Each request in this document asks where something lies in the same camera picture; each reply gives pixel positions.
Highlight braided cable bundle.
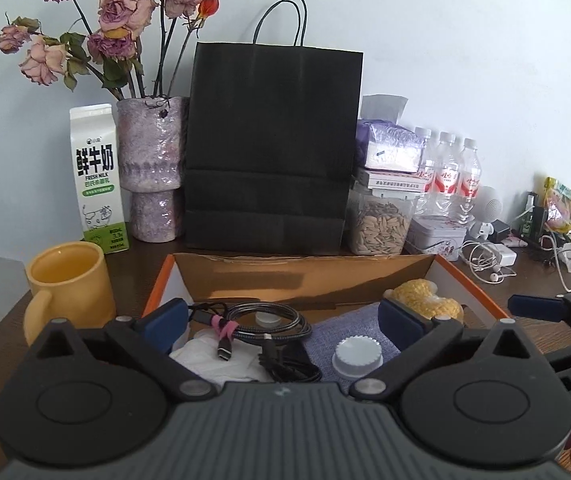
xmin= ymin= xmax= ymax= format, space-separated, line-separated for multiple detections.
xmin=188 ymin=301 xmax=313 ymax=361

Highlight white earphones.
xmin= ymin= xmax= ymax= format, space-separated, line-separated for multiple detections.
xmin=463 ymin=241 xmax=516 ymax=283

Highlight white milk carton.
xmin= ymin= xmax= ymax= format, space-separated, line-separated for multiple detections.
xmin=69 ymin=104 xmax=130 ymax=256

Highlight clear jar of seeds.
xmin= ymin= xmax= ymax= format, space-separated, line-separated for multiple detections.
xmin=348 ymin=187 xmax=416 ymax=256

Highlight small dark spray bottle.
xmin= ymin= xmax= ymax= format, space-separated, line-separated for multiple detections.
xmin=522 ymin=191 xmax=543 ymax=241

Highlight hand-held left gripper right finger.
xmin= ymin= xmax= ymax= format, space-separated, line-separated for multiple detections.
xmin=348 ymin=296 xmax=545 ymax=404

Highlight white tissue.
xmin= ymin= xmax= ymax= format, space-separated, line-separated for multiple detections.
xmin=170 ymin=336 xmax=266 ymax=383

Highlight large white ribbed cap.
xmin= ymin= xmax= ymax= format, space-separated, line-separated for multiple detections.
xmin=332 ymin=337 xmax=383 ymax=377

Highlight black paper bag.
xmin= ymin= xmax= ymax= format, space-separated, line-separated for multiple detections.
xmin=183 ymin=0 xmax=365 ymax=256

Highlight plush sheep toy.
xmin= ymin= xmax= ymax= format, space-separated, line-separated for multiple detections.
xmin=383 ymin=280 xmax=466 ymax=323

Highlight flat white box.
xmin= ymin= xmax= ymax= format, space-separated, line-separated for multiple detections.
xmin=355 ymin=167 xmax=429 ymax=193

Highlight red cardboard box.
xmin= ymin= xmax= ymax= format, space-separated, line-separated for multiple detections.
xmin=143 ymin=252 xmax=513 ymax=386

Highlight white floral tin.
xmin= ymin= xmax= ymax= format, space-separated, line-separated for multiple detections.
xmin=408 ymin=215 xmax=467 ymax=261

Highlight dried rose bouquet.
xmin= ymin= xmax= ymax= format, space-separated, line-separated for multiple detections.
xmin=0 ymin=0 xmax=220 ymax=102

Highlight purple textured vase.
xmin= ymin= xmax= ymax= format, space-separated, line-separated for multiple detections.
xmin=116 ymin=96 xmax=190 ymax=242

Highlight purple tissue pack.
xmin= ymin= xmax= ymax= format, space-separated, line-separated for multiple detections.
xmin=356 ymin=95 xmax=427 ymax=171

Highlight yellow mug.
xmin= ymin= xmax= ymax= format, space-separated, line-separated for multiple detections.
xmin=24 ymin=241 xmax=115 ymax=346

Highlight yellow snack packet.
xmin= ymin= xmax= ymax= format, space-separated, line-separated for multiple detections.
xmin=543 ymin=176 xmax=571 ymax=233

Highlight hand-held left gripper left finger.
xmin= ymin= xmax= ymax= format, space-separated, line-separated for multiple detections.
xmin=24 ymin=297 xmax=217 ymax=404

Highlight thin black cable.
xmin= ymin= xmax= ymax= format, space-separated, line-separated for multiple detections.
xmin=258 ymin=342 xmax=322 ymax=383

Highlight purple cloth pouch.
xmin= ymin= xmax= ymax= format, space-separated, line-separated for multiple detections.
xmin=308 ymin=302 xmax=406 ymax=393

